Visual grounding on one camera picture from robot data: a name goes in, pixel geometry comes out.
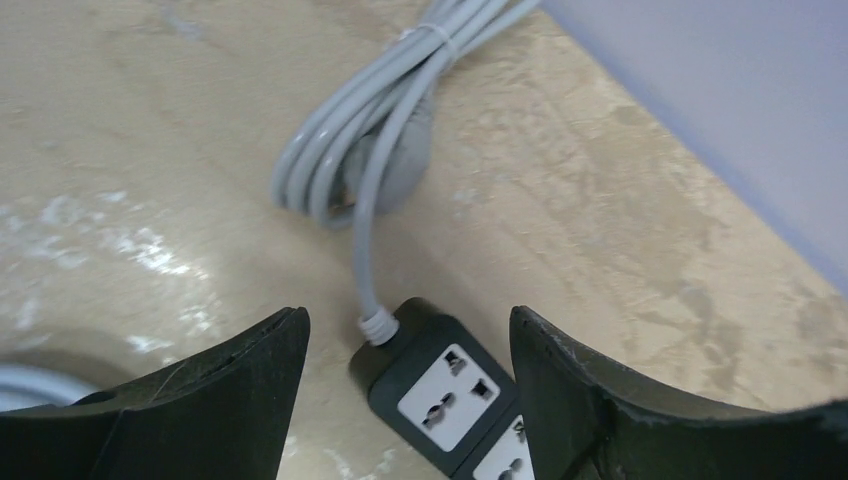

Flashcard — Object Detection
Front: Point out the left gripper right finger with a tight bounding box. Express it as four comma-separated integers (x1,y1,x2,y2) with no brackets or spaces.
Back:
509,306,847,479

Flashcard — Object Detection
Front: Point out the black power strip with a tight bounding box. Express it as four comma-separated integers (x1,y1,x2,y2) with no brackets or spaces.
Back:
349,298,535,480

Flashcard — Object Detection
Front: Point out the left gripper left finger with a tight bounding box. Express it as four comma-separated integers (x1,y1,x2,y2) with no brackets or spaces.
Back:
1,308,310,479

